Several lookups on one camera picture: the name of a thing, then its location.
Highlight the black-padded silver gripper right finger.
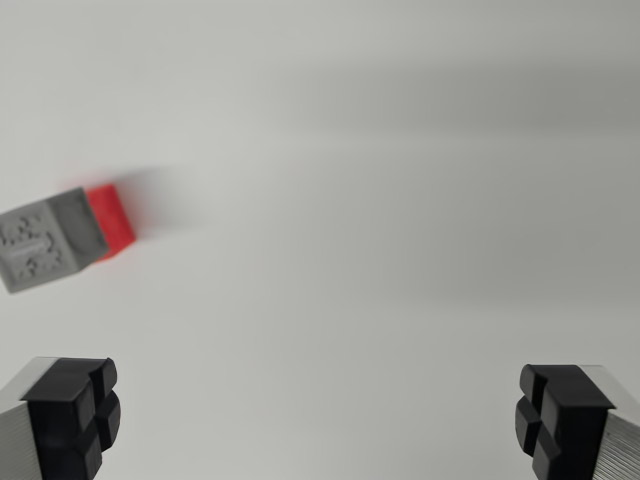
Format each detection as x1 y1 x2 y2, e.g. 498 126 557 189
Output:
514 363 640 480

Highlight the black-padded silver gripper left finger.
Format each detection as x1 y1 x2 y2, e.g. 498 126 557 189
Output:
0 355 122 480

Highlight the grey embossed rubber cube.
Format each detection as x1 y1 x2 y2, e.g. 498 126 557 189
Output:
0 187 109 295

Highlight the red embossed rubber cube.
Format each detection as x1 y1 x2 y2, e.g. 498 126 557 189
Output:
84 183 137 264

